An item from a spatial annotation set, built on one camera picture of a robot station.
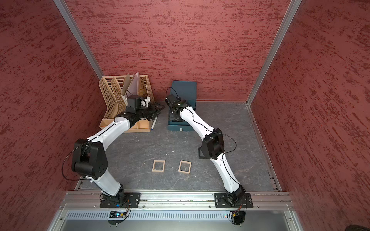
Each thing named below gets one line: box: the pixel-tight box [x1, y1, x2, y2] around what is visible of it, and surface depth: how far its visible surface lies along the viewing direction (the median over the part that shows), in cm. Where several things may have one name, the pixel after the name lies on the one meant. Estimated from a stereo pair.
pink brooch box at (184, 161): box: [177, 159, 192, 175], surface depth 87 cm
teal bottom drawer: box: [166, 125, 195, 132], surface depth 94 cm
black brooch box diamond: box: [168, 109, 184, 122], surface depth 69 cm
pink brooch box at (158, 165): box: [152, 159, 166, 172], surface depth 87 cm
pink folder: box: [126, 72, 140, 97], surface depth 92 cm
